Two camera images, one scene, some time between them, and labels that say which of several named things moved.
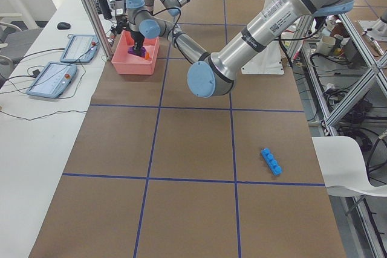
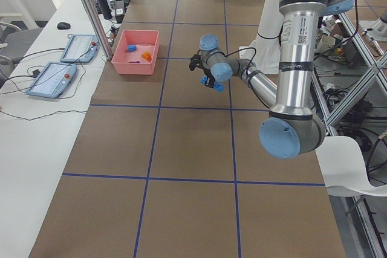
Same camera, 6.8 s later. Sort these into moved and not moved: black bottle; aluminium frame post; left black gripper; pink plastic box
Moved: left black gripper
Not moved: aluminium frame post; pink plastic box; black bottle
